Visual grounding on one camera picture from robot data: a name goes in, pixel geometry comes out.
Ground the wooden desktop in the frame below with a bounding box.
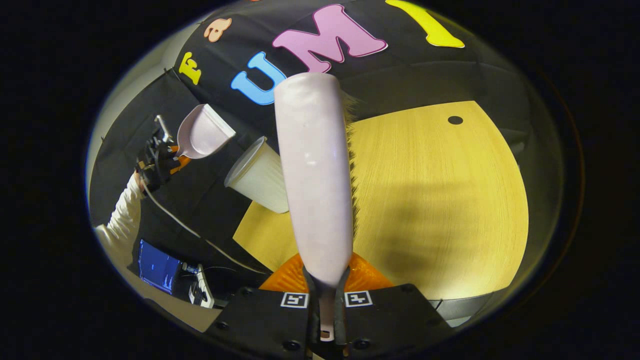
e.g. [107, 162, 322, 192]
[232, 100, 531, 328]

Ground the white power strip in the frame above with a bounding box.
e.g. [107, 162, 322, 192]
[187, 263, 216, 309]

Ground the small purple broom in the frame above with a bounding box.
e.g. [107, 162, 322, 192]
[273, 72, 362, 344]

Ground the purple plastic dustpan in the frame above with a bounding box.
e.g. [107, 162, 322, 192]
[176, 103, 237, 160]

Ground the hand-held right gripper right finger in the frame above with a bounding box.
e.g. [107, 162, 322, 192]
[334, 252, 453, 360]

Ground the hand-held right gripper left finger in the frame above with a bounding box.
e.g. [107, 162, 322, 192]
[204, 252, 321, 360]

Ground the laptop with blue screen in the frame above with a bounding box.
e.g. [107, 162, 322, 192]
[137, 239, 183, 296]

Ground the thin white cable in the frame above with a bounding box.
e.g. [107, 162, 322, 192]
[141, 184, 273, 277]

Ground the white ribbed garbage bin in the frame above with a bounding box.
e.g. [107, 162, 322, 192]
[223, 135, 291, 215]

